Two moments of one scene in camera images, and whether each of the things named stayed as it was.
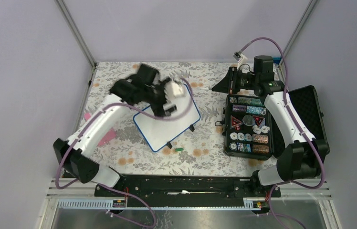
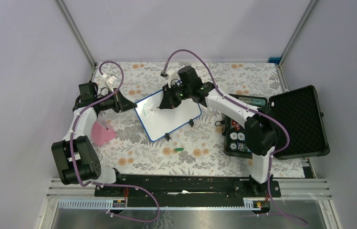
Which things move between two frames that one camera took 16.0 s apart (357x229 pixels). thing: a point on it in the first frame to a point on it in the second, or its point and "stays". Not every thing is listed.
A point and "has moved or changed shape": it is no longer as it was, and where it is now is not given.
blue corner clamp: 277,60 stays
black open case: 250,132 stays
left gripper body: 160,101 to 117,106
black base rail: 187,191 stays
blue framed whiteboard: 157,133 has moved or changed shape
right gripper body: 241,81 to 175,94
